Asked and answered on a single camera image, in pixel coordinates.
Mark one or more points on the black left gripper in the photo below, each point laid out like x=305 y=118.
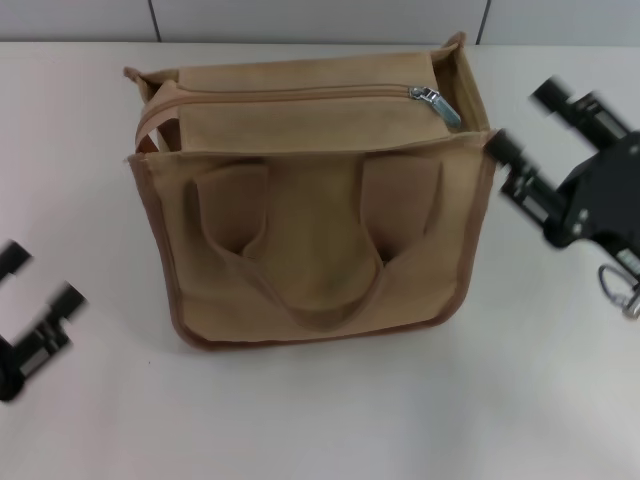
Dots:
x=10 y=375

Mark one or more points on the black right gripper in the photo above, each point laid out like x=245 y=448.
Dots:
x=605 y=200

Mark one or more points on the khaki canvas food bag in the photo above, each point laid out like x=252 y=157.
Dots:
x=320 y=235

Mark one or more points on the silver metal zipper pull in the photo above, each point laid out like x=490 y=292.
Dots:
x=437 y=102

